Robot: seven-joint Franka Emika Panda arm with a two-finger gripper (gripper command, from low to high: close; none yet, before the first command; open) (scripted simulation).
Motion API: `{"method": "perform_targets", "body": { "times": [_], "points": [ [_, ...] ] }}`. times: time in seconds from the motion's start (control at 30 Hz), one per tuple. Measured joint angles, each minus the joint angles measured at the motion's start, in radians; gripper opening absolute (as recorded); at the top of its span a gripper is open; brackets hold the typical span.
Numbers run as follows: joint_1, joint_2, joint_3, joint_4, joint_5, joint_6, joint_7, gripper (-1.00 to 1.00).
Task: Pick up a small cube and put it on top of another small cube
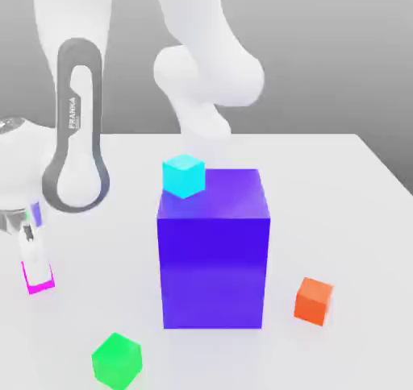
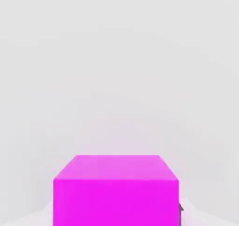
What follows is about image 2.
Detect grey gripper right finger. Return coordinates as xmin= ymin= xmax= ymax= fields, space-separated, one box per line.
xmin=178 ymin=197 xmax=231 ymax=226

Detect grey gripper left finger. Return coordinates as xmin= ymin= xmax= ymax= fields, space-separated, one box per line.
xmin=11 ymin=199 xmax=54 ymax=226

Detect small magenta cube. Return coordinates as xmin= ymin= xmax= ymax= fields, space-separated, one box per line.
xmin=53 ymin=155 xmax=180 ymax=226

